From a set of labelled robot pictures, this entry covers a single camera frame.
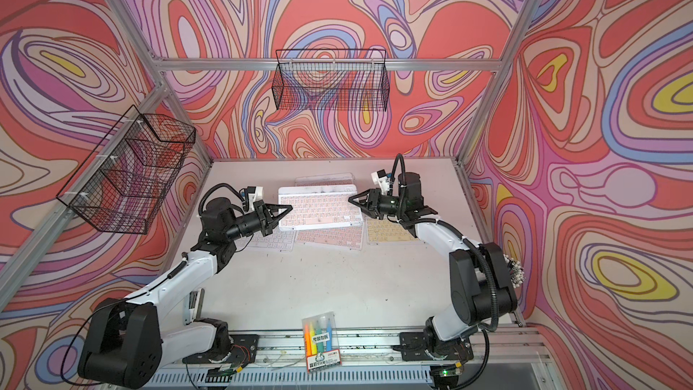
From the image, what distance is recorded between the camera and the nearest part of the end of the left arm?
631mm

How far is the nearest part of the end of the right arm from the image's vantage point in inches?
26.9

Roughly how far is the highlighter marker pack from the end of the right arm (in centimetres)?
36

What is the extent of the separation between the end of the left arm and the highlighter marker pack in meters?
0.32

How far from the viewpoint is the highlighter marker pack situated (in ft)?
2.35
